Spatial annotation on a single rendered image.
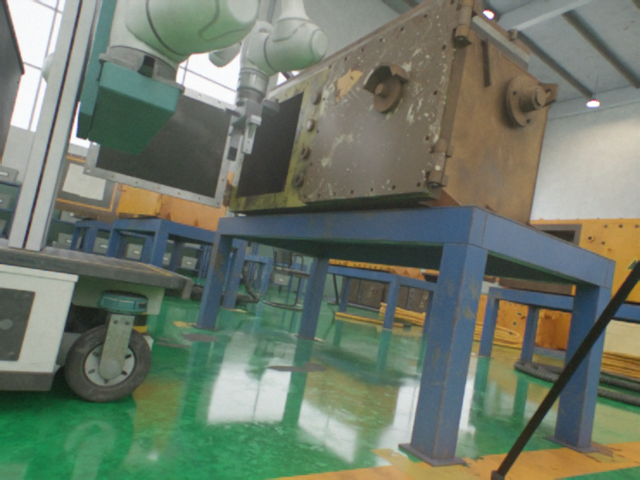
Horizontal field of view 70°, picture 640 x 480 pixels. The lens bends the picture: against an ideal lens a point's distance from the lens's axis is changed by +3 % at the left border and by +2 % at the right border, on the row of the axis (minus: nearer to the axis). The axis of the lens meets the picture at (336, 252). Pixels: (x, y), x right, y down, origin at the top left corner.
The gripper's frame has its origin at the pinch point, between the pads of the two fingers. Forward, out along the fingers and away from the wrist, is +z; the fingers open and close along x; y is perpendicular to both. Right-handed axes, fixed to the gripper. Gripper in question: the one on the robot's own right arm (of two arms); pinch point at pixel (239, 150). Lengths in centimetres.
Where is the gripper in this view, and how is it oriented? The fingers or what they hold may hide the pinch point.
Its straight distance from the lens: 139.5
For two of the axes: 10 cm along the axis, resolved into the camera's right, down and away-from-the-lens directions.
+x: 5.1, 0.3, -8.6
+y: -8.4, -2.0, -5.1
